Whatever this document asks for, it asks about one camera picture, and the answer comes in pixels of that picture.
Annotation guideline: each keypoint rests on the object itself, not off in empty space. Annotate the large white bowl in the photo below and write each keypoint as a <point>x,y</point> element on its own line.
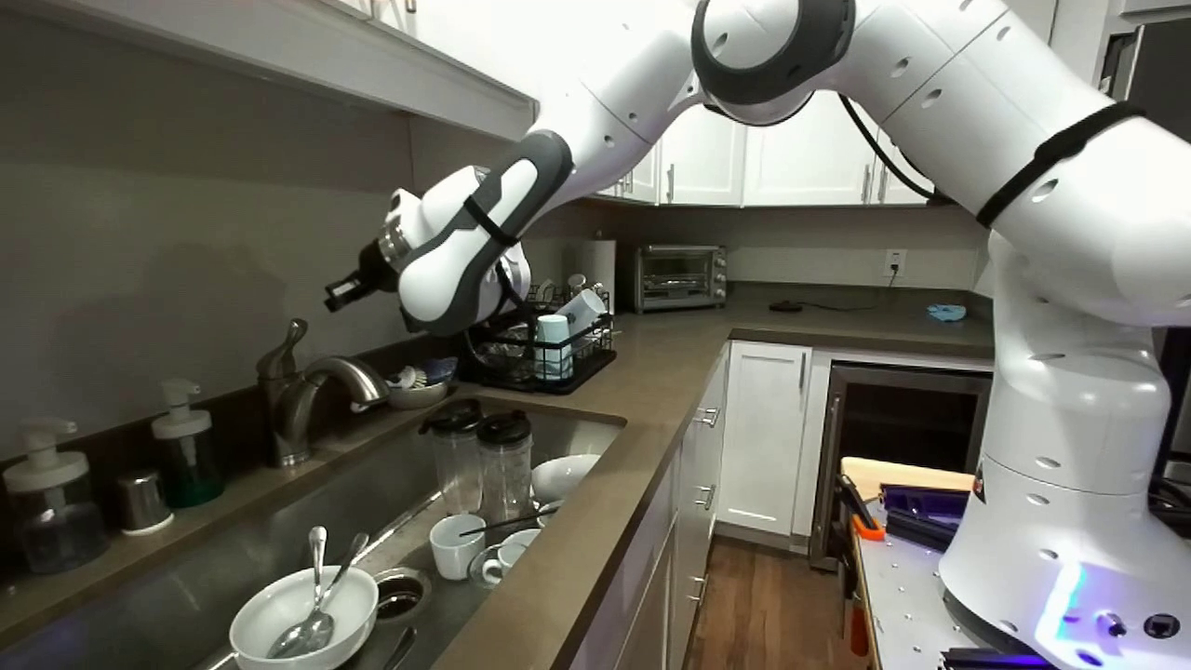
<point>264,607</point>

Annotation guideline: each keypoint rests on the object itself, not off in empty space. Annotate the white upper cabinets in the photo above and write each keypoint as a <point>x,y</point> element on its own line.
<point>794,162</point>

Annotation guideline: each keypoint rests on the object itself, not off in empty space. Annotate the dark utensil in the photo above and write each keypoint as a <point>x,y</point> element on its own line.
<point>503,526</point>

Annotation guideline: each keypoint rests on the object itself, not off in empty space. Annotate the small white sponge dish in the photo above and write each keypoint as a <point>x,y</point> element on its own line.
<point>414,391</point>

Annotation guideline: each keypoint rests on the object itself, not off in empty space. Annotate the green soap pump bottle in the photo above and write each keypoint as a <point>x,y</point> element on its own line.
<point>188,453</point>

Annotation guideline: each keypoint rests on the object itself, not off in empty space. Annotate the silver toaster oven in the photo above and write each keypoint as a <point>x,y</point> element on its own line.
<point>679,278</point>

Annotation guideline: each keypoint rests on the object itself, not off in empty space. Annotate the purple black tool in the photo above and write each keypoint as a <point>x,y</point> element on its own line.
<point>923,513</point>

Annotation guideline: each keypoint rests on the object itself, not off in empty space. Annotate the black dish rack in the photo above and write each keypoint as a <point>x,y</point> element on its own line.
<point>523,366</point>

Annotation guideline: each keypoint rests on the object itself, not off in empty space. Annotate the white mug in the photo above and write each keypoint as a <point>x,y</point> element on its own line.
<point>450,550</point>

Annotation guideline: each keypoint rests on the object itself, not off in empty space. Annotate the white bottle blue label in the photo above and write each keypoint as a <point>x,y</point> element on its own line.
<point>550,351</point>

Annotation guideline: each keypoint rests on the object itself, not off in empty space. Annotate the wooden board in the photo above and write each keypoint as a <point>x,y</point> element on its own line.
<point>905,476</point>

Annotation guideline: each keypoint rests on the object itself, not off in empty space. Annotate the orange black clamp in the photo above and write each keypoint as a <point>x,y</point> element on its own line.
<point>863,514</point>

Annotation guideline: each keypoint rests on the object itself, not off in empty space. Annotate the white wall shelf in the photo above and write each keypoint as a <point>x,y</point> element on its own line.
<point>310,50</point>

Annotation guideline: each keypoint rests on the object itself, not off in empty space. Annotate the small blue bowl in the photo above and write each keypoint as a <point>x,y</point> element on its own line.
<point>947,315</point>

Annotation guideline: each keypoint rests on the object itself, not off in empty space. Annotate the white plate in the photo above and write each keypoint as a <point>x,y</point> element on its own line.
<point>562,476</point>

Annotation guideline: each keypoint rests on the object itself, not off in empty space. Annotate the small black counter item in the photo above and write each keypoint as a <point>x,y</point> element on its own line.
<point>784,307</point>

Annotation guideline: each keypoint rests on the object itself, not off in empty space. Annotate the small white bowl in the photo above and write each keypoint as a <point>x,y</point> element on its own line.
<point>516,545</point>

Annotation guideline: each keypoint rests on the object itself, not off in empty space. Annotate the white wall outlet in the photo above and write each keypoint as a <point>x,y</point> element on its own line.
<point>895,266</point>

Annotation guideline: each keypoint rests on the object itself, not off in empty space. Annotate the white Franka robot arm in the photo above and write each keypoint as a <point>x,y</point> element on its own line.
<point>1079,432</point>

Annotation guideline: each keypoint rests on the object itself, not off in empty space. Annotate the white counter drawer fronts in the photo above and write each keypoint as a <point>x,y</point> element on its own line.
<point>652,561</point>

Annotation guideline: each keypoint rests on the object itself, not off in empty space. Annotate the white lower cabinet door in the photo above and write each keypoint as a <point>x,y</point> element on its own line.
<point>762,432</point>

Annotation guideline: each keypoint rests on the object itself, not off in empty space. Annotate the curved metal faucet spout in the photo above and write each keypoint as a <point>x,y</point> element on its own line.
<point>330,374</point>

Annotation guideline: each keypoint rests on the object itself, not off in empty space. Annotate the clear shaker bottle black lid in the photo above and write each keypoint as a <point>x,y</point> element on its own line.
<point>456,453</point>
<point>506,471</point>

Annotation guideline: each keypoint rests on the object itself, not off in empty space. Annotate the large metal spoon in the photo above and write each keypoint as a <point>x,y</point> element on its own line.
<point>307,634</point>

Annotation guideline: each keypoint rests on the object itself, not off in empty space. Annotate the small metal cup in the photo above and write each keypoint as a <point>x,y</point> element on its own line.
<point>147,509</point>

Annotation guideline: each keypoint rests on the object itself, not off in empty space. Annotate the clear soap pump bottle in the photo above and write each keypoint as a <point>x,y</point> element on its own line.
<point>49,509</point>

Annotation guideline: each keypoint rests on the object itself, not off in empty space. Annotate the stainless steel sink basin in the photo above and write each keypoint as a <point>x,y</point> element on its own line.
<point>223,561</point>

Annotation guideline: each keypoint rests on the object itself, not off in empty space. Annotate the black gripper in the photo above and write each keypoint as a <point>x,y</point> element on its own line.
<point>378,271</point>

